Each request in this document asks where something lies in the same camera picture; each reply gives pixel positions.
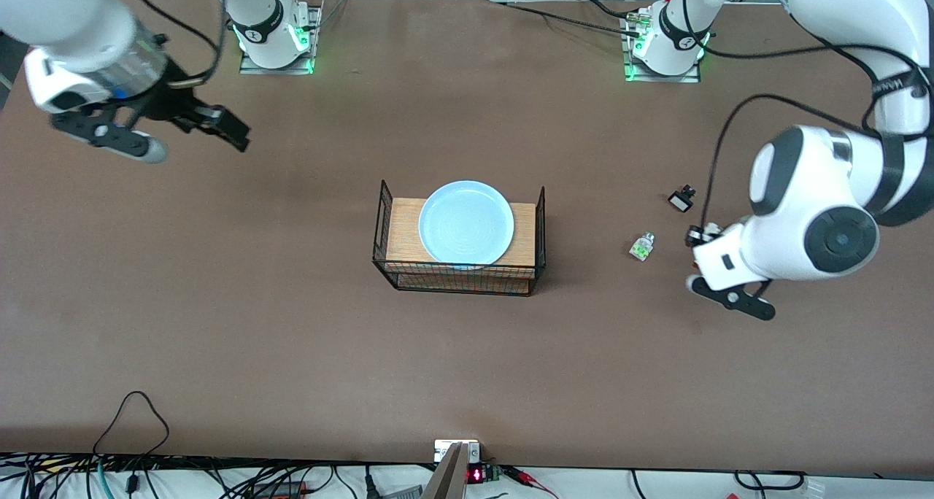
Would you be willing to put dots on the red LED display module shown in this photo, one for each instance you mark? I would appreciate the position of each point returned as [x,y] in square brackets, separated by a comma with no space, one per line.
[476,475]

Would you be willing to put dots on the grey camera mount bar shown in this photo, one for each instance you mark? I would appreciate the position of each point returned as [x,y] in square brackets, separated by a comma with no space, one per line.
[446,481]

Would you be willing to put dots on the small metal bracket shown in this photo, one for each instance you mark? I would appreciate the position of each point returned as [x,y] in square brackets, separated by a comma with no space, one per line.
[443,451]

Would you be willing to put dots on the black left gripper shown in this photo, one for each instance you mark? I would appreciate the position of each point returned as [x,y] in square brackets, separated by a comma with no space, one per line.
[692,236]

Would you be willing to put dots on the black power adapter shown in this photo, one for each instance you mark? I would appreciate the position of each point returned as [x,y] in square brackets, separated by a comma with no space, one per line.
[281,490]

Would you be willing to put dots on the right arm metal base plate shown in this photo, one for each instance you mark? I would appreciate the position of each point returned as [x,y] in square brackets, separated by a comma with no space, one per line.
[277,70]

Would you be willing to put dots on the small black switch part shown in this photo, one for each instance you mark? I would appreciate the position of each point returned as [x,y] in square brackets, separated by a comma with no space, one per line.
[681,201]

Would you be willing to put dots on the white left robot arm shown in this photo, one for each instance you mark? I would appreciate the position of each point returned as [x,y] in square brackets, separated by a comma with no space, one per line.
[803,192]

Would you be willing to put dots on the red clip leads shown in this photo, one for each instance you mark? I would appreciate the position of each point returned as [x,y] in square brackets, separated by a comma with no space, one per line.
[522,474]

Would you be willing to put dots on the black inline connector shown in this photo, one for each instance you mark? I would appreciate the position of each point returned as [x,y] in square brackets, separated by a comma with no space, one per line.
[132,483]

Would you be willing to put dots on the light blue plate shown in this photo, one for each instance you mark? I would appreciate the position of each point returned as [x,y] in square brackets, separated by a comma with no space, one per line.
[467,222]

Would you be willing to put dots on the green white contact block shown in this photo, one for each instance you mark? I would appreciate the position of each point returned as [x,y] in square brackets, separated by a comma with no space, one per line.
[642,247]

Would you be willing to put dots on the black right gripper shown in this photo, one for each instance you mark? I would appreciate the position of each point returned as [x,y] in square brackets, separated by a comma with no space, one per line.
[172,101]

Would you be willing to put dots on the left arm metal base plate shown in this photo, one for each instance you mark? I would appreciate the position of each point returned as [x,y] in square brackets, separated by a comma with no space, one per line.
[660,79]

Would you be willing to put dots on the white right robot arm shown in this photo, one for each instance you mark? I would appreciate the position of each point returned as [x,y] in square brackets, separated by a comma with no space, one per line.
[66,10]

